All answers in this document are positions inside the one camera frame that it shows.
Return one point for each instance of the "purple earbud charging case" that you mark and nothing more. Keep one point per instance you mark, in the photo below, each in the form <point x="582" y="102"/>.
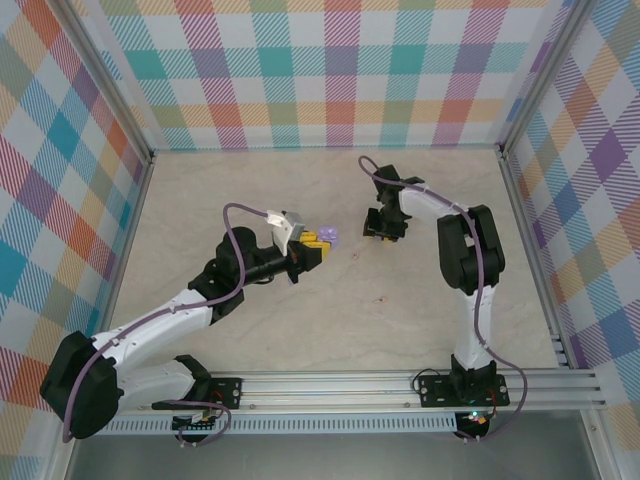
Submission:
<point x="330" y="234"/>

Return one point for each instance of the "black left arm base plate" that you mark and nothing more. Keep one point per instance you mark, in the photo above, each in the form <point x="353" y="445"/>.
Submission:
<point x="227" y="392"/>

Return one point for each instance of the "aluminium frame post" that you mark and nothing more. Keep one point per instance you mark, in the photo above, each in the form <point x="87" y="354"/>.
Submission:
<point x="545" y="75"/>
<point x="107" y="85"/>

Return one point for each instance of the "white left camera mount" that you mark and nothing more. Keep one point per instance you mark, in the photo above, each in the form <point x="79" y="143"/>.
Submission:
<point x="281" y="240"/>

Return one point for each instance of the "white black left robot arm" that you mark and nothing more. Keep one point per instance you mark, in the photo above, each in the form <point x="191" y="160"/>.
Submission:
<point x="150" y="325"/>

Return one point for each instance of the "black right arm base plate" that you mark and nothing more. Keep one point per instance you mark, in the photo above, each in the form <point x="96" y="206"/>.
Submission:
<point x="435" y="392"/>

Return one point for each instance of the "small circuit board with leds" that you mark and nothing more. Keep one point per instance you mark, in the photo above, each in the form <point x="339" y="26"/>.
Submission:
<point x="475" y="417"/>

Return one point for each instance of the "aluminium side rail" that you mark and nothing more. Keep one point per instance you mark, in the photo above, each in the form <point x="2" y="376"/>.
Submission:
<point x="532" y="250"/>
<point x="133" y="215"/>

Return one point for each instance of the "long aluminium base rail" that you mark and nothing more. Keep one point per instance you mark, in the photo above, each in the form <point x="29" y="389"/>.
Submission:
<point x="325" y="387"/>

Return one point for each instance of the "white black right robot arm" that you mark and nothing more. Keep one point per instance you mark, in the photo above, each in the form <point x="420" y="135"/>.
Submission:
<point x="470" y="325"/>

